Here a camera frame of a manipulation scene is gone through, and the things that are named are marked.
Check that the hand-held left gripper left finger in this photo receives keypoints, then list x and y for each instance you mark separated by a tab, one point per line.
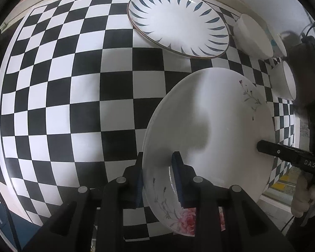
139	186

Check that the white plate blue leaf pattern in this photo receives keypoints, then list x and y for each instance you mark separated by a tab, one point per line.
178	23

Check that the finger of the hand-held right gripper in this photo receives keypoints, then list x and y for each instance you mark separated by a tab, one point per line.
286	155

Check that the black and white checkered tablecloth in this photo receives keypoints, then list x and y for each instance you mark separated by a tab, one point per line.
68	97

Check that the person's right forearm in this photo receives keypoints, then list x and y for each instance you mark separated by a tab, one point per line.
304	231

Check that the white bowl red flower print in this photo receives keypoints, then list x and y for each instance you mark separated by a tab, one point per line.
252	39

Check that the white bowl dark rim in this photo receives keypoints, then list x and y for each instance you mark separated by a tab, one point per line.
281	81

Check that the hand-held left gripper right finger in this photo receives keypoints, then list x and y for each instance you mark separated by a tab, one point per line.
177	181

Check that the person's right hand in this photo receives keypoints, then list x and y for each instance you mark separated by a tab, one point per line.
302	202

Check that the white plate grey sprig print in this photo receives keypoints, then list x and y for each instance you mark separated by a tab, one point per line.
225	123

